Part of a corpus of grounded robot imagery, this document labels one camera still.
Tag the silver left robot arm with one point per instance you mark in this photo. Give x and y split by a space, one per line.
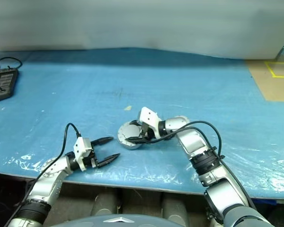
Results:
49 179

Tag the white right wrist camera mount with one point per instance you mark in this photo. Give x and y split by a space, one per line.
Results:
149 116

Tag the silver hinged motor lid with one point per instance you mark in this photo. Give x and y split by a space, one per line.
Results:
127 131

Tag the blue plastic table sheet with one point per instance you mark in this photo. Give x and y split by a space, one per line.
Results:
85 94

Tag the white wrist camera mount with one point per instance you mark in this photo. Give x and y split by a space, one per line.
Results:
81 146
149 116

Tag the black handheld controller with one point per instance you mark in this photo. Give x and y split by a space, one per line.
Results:
3 82

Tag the grey robot torso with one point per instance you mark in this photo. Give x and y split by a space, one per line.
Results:
132 222

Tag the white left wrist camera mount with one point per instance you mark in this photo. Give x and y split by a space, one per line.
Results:
81 146

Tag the beige tape scrap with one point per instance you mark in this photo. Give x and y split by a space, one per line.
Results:
127 108

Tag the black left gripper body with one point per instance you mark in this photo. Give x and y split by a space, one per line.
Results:
93 159

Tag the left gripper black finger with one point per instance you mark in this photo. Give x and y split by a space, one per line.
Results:
101 141
109 160

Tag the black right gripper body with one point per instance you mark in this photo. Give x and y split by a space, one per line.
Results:
148 134

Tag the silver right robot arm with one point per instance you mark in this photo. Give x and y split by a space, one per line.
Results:
194 142

